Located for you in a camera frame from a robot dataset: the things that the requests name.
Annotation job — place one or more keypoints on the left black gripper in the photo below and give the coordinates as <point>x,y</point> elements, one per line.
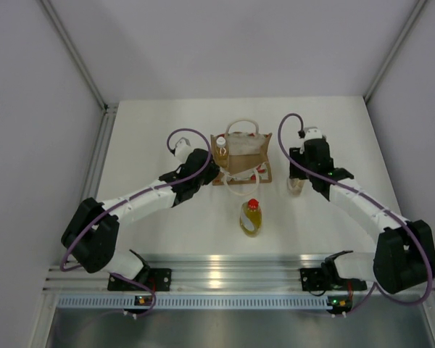
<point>214,171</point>

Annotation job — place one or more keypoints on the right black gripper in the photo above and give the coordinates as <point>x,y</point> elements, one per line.
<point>296,154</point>

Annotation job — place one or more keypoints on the white-capped yellow bottle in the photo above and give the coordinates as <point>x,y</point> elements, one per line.
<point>295,186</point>
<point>221,151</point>

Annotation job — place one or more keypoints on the red-capped yellow bottle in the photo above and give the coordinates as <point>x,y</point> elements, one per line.
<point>250,218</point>

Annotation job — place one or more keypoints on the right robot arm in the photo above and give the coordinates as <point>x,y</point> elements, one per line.
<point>405,253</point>

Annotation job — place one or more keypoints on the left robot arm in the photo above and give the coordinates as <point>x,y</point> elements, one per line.
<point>92,236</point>

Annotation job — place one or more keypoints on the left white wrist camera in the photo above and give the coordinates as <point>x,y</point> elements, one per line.
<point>181,148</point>

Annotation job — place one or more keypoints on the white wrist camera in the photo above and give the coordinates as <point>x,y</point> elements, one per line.
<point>181,148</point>
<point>311,136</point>

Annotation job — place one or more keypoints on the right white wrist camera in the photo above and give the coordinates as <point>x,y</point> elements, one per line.
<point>311,136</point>

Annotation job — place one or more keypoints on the left aluminium frame post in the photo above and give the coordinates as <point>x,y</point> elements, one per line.
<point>56,22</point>

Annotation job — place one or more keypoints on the aluminium frame post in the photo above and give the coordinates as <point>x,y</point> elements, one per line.
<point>398,43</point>
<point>56,22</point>

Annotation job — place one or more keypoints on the aluminium mounting rail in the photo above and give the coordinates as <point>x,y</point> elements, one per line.
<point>203,274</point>

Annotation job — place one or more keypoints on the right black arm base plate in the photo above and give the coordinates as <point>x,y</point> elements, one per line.
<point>315,281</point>

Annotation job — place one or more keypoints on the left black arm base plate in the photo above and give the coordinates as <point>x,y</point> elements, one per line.
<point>156,279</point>

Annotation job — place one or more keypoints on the right aluminium frame post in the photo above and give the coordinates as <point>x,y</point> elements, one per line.
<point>398,43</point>

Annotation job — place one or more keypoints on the white slotted cable duct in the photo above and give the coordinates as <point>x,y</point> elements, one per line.
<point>203,302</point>

